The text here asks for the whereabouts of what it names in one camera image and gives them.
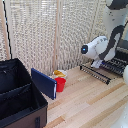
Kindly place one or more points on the woven folding screen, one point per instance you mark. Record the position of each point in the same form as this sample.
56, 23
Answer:
30, 33

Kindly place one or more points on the black vertical pole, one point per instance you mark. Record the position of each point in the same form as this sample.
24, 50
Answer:
6, 30

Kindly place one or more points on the white bowl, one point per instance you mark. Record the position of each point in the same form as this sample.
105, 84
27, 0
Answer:
64, 74

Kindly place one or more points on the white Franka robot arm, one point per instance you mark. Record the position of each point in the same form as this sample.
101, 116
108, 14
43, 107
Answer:
100, 46

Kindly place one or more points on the black fabric storage box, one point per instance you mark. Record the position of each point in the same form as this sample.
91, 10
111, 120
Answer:
20, 96

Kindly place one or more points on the yellow food piece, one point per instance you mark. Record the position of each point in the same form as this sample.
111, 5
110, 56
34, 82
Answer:
58, 73

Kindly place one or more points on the red plastic cup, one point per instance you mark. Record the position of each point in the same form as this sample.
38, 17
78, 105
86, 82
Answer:
60, 84

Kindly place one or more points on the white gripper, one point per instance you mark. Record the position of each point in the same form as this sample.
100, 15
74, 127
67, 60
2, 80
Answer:
97, 63

